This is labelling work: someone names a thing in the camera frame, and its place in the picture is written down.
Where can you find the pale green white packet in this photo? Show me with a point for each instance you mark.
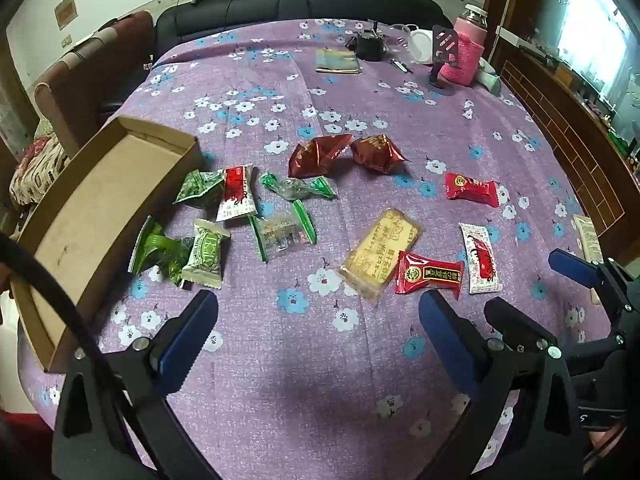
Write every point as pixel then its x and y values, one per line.
pixel 205 255

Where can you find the bright window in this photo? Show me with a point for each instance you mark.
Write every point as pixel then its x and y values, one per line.
pixel 595 25

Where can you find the green snack packet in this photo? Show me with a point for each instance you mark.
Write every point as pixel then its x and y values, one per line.
pixel 197 190
pixel 155 252

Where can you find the crumpled clear green-ended candy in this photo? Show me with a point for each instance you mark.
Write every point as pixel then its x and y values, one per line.
pixel 295 187

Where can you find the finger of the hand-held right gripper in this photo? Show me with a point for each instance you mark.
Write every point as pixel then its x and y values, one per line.
pixel 520 325
pixel 575 267

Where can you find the brown armchair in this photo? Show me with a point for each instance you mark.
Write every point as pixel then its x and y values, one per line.
pixel 75 85

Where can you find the pale green cloth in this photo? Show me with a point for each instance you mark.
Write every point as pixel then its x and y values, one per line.
pixel 489 77

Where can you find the yellow biscuit packet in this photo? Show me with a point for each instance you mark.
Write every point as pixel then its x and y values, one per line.
pixel 380 255
pixel 587 240

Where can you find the leaf printed blanket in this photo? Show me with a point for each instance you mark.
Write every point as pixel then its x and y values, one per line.
pixel 35 170

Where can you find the red cartoon snack packet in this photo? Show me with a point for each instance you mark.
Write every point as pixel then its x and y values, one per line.
pixel 472 190

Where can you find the black phone stand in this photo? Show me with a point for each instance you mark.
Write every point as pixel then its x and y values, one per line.
pixel 445 42

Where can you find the white round container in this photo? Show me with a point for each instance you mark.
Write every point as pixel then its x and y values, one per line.
pixel 421 46

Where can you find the small metal tool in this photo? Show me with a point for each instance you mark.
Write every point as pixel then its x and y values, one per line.
pixel 401 65

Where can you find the red cloth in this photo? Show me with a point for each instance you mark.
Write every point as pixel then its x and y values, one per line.
pixel 25 422

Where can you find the purple floral tablecloth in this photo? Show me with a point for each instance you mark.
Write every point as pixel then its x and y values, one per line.
pixel 300 360

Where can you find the black leather sofa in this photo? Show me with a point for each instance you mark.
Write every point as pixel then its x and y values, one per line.
pixel 300 2

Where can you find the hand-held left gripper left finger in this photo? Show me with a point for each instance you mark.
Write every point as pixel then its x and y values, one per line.
pixel 187 340

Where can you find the clear green-ended packet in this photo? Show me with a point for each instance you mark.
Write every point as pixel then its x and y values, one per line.
pixel 282 232

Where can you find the wooden cabinet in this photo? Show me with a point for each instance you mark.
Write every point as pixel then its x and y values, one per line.
pixel 560 110

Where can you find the white red snack packet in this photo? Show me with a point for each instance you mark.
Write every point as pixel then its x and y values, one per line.
pixel 235 192
pixel 480 260

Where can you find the thin booklet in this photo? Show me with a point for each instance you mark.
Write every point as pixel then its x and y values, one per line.
pixel 337 61

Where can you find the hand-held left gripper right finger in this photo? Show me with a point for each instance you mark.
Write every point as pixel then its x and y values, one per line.
pixel 450 340

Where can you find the red packet with dark label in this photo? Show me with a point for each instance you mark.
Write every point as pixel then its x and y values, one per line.
pixel 427 275

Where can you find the shallow cardboard box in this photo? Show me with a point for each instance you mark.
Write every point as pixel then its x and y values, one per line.
pixel 100 200

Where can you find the dark red foil packet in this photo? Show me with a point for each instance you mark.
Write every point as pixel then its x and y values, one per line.
pixel 317 155
pixel 377 152

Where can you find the pink sleeved thermos bottle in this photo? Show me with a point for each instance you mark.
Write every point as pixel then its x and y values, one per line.
pixel 467 50

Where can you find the framed wall notice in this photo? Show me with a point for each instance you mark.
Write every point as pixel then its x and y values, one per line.
pixel 65 11

